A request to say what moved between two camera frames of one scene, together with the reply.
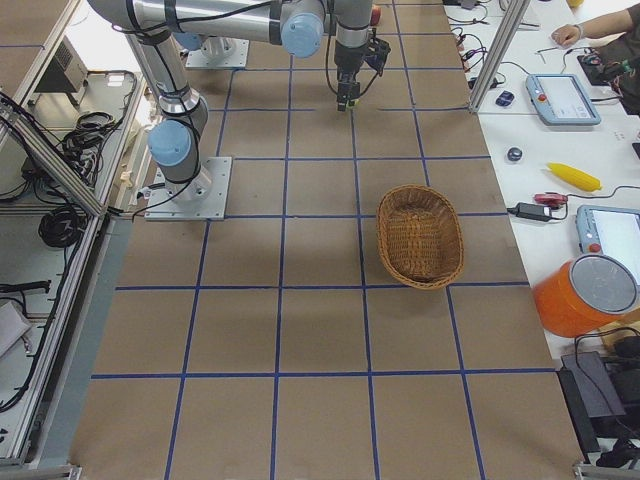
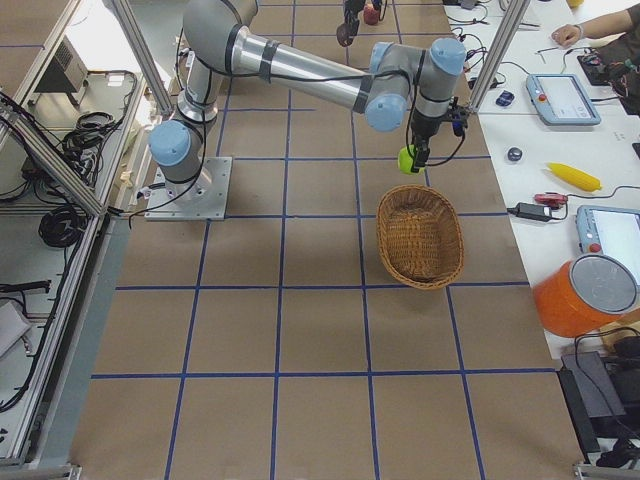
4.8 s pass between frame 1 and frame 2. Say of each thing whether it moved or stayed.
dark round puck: stayed
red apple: stayed
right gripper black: moved
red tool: stayed
